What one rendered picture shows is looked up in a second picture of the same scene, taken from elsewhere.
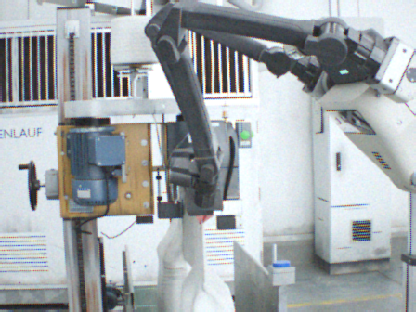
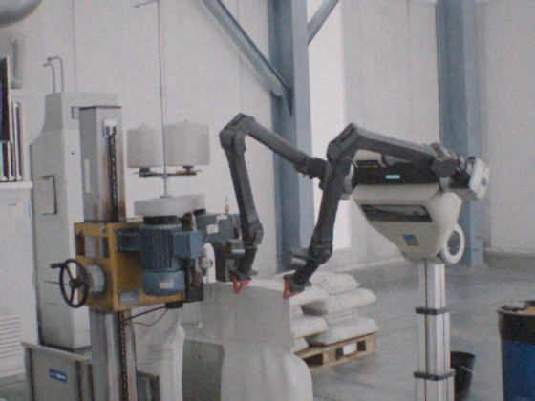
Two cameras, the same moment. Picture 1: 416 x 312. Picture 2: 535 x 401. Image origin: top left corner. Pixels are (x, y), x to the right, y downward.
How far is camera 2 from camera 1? 194 cm
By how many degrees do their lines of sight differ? 38
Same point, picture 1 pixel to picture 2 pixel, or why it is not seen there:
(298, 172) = not seen: hidden behind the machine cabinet
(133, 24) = (199, 131)
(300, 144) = not seen: hidden behind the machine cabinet
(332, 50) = (448, 167)
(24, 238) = not seen: outside the picture
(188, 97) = (334, 200)
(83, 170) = (163, 263)
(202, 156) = (325, 244)
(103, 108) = (182, 206)
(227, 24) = (387, 148)
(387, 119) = (445, 211)
